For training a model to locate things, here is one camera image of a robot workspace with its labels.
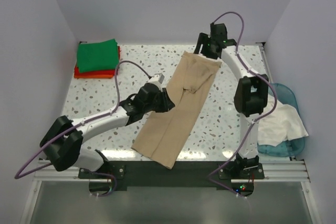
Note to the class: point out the white cloth in bin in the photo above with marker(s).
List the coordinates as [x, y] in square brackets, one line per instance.
[283, 124]

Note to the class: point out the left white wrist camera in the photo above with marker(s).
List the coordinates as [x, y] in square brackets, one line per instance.
[157, 80]

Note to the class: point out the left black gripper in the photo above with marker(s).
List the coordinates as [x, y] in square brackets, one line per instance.
[167, 104]

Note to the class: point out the folded orange t shirt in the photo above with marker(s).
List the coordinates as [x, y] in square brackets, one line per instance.
[93, 76]

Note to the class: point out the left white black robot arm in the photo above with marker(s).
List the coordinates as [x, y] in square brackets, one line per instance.
[63, 142]

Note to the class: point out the clear blue plastic bin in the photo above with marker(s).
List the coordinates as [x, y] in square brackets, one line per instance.
[286, 148]

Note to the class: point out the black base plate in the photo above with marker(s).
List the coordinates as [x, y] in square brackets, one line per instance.
[185, 174]

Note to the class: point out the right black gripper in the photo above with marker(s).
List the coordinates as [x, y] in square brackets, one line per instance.
[202, 39]

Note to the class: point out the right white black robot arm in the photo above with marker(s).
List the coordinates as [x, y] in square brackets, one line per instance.
[250, 99]

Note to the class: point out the folded green t shirt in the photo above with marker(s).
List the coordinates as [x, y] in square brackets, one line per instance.
[97, 55]

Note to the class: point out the folded red t shirt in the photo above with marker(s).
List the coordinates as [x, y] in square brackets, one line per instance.
[94, 72]

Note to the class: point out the beige t shirt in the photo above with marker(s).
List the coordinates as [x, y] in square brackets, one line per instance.
[163, 135]

